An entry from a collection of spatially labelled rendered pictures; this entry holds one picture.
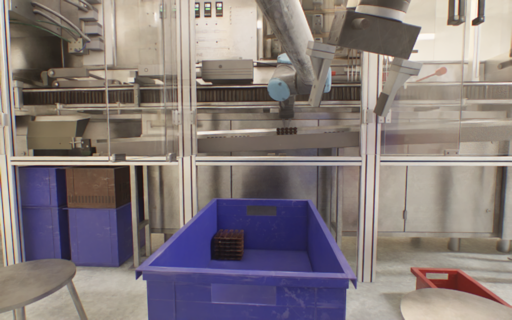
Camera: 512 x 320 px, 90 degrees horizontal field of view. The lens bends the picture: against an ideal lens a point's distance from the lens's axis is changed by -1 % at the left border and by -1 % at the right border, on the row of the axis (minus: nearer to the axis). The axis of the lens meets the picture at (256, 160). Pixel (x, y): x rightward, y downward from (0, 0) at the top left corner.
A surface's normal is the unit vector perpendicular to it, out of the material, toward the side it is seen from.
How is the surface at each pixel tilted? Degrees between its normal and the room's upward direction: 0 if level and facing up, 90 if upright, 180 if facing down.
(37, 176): 90
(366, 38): 114
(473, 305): 0
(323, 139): 90
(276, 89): 133
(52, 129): 79
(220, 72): 90
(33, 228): 90
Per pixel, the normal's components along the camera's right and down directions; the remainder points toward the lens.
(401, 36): 0.11, 0.47
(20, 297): 0.00, -1.00
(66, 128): -0.05, -0.11
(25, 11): 1.00, 0.00
